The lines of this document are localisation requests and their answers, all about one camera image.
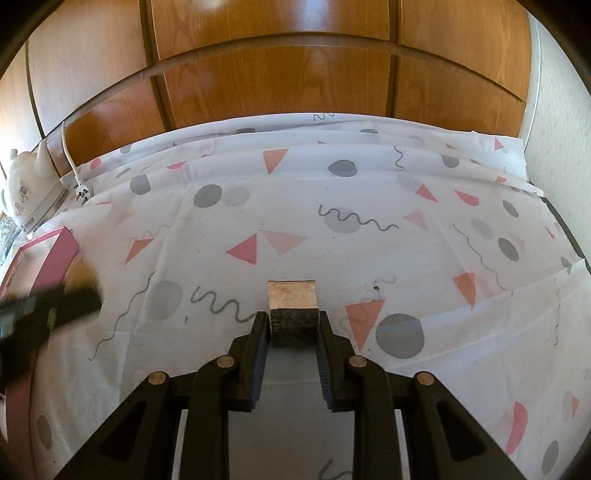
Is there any small tan round fruit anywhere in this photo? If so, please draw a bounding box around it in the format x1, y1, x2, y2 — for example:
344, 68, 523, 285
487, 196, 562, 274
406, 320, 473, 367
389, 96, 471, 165
63, 259, 98, 293

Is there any pink shallow tray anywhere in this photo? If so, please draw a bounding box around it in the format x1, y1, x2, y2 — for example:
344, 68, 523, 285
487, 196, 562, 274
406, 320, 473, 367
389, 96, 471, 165
0, 225, 80, 480

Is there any white ceramic electric kettle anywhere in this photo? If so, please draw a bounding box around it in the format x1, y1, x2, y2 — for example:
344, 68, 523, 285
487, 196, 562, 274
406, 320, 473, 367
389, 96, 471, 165
1, 139, 68, 235

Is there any woven tissue box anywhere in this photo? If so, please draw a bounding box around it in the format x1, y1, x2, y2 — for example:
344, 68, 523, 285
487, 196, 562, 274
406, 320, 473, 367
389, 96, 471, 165
0, 214, 21, 265

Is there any patterned white tablecloth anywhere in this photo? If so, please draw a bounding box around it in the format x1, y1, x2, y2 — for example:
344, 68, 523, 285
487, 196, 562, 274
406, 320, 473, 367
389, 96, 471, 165
25, 114, 590, 479

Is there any white kettle power cord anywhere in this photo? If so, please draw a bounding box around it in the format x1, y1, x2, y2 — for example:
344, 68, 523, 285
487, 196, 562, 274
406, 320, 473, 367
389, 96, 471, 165
60, 121, 92, 204

